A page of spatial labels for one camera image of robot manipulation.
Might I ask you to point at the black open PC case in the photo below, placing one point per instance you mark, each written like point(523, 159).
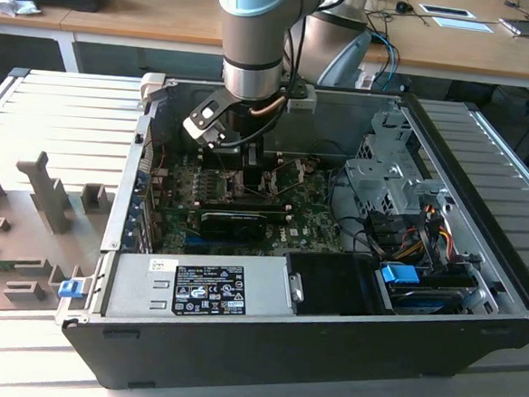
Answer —
point(235, 355)

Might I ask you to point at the black RAM slots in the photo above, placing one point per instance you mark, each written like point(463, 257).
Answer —
point(246, 205)
point(217, 159)

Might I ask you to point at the blue disk carrier tab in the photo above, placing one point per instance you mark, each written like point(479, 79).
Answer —
point(397, 274)

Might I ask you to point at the black plastic shroud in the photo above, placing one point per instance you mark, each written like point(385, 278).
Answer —
point(336, 283)

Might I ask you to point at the silver metal drive cage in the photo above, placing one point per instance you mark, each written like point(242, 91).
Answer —
point(375, 179)

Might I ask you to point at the small blue latch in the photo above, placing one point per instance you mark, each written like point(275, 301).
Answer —
point(69, 288)

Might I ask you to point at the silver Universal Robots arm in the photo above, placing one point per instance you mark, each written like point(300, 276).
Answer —
point(253, 34)

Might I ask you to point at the hard disk in bay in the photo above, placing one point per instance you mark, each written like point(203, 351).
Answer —
point(421, 300)

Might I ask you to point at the beige case latch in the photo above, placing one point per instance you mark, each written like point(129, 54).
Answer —
point(152, 86)

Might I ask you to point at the white labelled box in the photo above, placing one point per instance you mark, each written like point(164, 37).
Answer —
point(365, 80)

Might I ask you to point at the black graphics card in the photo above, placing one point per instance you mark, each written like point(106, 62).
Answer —
point(233, 226)

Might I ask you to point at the green motherboard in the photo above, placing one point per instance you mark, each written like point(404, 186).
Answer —
point(310, 220)

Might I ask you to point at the white paper sheet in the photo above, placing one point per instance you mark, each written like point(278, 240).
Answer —
point(463, 24)

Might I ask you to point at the round coin battery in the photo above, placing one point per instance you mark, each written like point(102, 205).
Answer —
point(310, 166)

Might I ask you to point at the black computer mouse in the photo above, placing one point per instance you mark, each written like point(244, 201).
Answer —
point(402, 7)

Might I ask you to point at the grey-brown parts rack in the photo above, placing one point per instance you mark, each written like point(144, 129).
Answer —
point(21, 236)

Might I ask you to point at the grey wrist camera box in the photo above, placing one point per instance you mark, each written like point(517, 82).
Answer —
point(300, 104)

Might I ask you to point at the long wooden desk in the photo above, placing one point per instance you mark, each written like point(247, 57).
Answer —
point(122, 20)

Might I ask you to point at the CPU socket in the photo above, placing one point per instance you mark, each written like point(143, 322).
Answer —
point(231, 191)

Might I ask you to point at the silver power supply with label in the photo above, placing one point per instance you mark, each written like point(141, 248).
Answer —
point(136, 285)

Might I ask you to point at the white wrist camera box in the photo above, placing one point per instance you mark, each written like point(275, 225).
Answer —
point(197, 128)

